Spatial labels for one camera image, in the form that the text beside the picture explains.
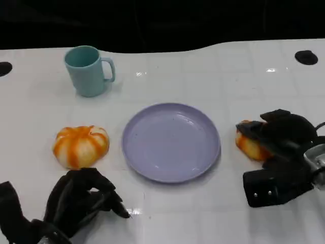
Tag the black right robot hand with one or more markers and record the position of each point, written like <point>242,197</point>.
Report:
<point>292,132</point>

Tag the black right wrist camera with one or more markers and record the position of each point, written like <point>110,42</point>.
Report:
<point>269,185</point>

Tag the pale green mug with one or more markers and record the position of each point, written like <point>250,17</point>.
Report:
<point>86,76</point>

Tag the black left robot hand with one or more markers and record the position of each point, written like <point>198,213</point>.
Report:
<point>68,200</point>

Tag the black backdrop cloth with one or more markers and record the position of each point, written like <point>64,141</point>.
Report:
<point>162,23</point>

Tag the lilac plate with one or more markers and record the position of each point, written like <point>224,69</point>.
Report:
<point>170,142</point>

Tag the orange white toy bread roll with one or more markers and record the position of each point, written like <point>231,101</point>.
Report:
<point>250,148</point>
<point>80,148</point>

